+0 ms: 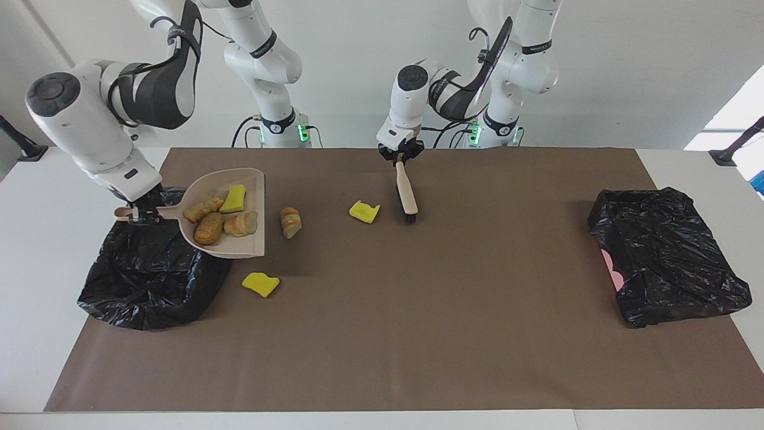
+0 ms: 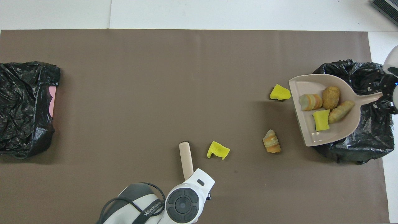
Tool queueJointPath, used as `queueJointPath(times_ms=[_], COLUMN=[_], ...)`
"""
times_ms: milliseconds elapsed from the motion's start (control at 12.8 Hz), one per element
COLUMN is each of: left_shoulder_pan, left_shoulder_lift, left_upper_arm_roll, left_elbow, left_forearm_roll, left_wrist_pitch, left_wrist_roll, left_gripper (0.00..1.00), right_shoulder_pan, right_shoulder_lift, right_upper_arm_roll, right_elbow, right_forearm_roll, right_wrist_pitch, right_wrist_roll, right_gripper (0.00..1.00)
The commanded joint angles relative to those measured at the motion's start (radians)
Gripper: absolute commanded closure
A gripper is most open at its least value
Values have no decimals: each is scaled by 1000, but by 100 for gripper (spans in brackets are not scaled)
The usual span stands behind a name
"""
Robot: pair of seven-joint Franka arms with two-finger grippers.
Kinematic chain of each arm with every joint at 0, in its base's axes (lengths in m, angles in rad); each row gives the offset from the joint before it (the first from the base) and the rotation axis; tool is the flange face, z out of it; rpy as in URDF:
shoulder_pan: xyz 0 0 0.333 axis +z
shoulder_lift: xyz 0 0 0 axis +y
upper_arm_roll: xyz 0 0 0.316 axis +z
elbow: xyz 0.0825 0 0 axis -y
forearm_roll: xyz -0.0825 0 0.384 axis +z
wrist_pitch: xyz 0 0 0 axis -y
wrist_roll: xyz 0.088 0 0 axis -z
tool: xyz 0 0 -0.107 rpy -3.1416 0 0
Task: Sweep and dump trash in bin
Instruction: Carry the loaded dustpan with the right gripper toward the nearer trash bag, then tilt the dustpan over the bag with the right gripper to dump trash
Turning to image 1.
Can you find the pale bread chunk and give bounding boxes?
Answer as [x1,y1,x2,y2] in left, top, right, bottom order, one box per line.
[183,196,226,223]

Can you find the black base cable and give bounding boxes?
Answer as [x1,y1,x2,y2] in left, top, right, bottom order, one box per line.
[230,115,263,148]
[433,118,478,149]

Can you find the black left base cable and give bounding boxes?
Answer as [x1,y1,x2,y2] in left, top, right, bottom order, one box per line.
[433,118,478,149]

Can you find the beige plastic dustpan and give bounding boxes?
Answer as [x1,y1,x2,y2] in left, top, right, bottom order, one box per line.
[114,168,266,259]

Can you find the black bagged pink bin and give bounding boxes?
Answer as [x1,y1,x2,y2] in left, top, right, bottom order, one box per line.
[588,187,753,328]

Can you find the striped croissant piece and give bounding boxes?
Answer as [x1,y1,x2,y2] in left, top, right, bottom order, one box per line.
[279,207,303,239]
[224,211,260,238]

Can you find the black clamp stand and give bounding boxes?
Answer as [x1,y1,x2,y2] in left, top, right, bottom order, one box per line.
[0,115,48,162]
[709,116,764,167]

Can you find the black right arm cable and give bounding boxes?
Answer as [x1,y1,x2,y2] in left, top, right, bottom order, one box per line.
[149,15,233,144]

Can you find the yellow sponge piece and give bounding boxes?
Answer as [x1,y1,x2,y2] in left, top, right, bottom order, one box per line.
[242,272,281,298]
[349,201,381,225]
[218,184,247,214]

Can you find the brown table mat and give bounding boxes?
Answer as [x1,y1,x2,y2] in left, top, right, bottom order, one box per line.
[45,148,764,413]

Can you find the beige hand brush black bristles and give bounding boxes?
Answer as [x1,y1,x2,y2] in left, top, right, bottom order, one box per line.
[394,160,419,225]

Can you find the black right base cable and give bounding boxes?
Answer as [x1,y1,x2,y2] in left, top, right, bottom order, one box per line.
[230,115,263,148]

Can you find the black bagged trash bin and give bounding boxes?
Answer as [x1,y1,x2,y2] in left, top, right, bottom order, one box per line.
[77,187,233,331]

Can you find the brown bread roll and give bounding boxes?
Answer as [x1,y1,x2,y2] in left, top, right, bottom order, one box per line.
[193,212,225,246]

